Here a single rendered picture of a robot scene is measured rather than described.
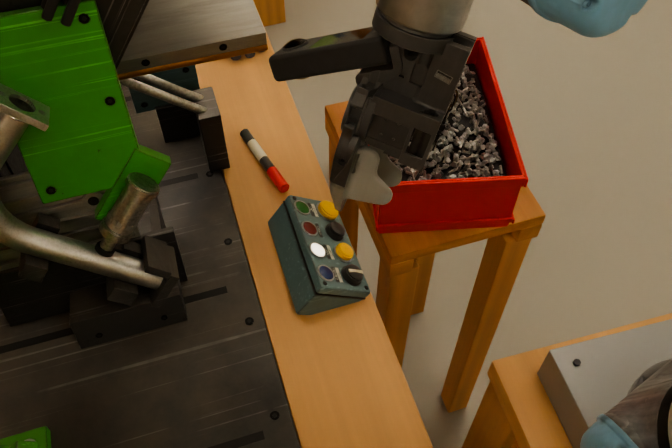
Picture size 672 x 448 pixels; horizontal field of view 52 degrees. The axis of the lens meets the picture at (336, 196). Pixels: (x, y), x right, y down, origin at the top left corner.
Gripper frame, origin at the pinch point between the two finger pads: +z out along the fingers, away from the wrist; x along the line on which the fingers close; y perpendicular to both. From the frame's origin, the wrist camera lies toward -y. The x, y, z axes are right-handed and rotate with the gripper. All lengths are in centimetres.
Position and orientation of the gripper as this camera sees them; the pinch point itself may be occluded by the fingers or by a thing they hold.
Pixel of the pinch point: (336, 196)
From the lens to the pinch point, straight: 69.0
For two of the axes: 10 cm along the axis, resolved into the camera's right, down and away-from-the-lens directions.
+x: 3.3, -5.1, 8.0
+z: -2.4, 7.7, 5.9
